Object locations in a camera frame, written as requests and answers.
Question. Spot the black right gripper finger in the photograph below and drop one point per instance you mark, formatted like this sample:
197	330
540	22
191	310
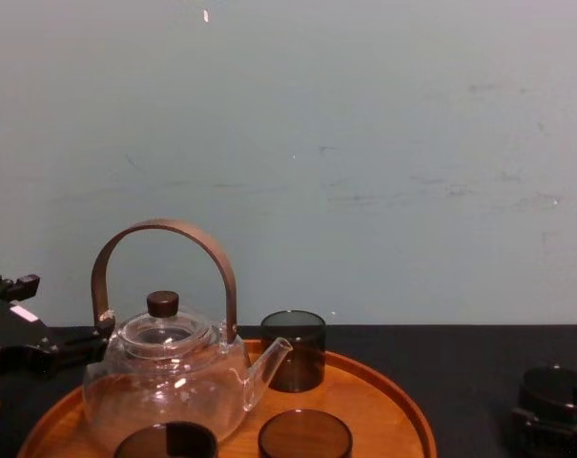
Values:
550	436

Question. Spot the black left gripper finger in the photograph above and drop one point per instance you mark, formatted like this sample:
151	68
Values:
16	286
78	346

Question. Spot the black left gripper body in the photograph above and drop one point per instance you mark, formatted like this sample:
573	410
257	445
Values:
11	339

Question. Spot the smoked glass cup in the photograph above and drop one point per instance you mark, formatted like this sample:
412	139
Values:
304	436
545	389
297	353
145	446

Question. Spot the round wooden tray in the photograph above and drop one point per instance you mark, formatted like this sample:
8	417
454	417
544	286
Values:
364	415

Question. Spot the glass lid brown knob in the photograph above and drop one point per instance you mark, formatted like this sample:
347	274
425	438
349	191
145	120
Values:
163	329

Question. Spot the black table cloth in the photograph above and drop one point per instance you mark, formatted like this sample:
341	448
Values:
459	372

